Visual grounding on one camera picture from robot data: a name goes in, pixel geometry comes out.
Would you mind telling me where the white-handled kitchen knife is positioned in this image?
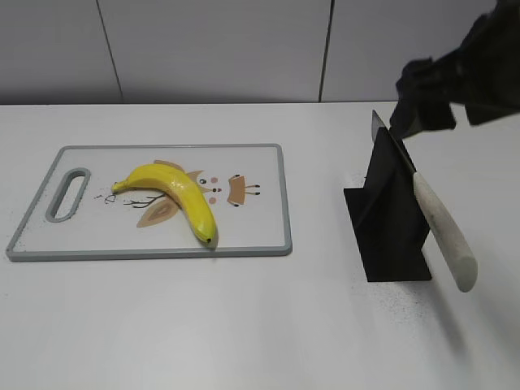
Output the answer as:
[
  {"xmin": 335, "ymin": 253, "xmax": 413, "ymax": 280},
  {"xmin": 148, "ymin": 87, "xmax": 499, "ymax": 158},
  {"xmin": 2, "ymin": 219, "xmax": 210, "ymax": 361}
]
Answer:
[{"xmin": 371, "ymin": 110, "xmax": 479, "ymax": 293}]

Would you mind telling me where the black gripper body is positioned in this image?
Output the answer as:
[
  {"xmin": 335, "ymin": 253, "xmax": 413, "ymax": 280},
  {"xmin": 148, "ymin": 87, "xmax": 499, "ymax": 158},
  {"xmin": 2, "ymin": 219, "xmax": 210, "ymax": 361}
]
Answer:
[{"xmin": 396, "ymin": 1, "xmax": 519, "ymax": 115}]

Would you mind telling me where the black knife stand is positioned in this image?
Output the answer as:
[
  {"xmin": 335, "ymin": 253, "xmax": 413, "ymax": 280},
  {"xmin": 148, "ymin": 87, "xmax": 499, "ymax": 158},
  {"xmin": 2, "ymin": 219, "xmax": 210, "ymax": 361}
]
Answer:
[{"xmin": 344, "ymin": 128, "xmax": 431, "ymax": 282}]

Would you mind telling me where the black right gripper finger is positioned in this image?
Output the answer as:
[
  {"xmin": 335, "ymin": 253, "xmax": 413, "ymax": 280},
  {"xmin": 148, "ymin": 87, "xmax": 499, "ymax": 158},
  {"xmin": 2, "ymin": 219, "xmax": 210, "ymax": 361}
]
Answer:
[{"xmin": 465, "ymin": 97, "xmax": 512, "ymax": 126}]

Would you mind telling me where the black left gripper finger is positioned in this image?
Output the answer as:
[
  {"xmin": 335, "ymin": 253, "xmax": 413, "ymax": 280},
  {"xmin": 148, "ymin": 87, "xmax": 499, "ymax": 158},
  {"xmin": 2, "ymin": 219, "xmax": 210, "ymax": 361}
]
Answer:
[{"xmin": 390, "ymin": 91, "xmax": 455, "ymax": 139}]

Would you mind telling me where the yellow plastic banana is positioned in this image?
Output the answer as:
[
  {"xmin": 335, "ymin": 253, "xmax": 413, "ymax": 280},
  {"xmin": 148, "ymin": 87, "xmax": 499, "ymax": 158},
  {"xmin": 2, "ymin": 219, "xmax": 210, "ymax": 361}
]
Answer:
[{"xmin": 111, "ymin": 160, "xmax": 217, "ymax": 246}]

